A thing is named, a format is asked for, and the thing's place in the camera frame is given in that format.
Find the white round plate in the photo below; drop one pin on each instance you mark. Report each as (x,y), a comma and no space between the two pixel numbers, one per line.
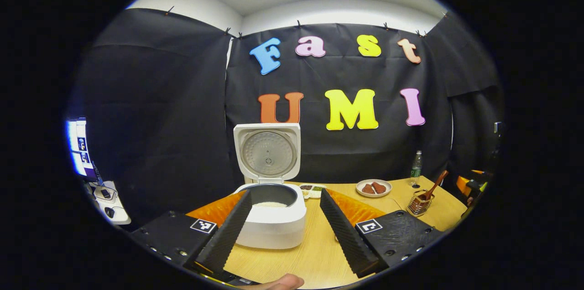
(388,189)

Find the computer monitor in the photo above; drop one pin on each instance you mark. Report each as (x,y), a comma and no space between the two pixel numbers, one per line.
(80,144)

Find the white rice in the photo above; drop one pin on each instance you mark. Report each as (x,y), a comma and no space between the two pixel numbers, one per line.
(270,204)

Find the white rice cooker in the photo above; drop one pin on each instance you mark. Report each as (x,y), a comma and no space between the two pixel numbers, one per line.
(273,230)

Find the small black device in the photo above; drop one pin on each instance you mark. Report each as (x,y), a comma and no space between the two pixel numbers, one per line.
(105,193)

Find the white side table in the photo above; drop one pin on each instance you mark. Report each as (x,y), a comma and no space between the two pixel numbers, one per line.
(121,217)

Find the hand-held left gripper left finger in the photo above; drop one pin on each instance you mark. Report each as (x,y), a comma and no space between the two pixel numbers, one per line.
(226,237)

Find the brown wooden spoon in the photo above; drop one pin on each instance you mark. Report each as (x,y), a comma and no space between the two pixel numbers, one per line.
(438,183)

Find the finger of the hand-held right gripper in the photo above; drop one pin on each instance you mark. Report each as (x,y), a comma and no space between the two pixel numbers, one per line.
(463,185)

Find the brown meat piece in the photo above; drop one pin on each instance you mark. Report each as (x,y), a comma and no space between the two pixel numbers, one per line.
(368,189)
(379,187)

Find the white divided condiment dish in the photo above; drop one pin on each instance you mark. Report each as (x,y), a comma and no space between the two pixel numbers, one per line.
(310,192)

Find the black backdrop cloth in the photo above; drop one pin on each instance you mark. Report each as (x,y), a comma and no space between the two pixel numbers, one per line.
(182,121)

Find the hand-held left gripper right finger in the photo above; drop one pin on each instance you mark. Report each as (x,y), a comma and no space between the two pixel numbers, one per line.
(346,240)

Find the clear plastic water bottle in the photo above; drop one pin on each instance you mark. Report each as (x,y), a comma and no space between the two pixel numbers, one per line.
(415,171)

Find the black computer mouse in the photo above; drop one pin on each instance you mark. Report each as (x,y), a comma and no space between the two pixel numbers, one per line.
(109,212)

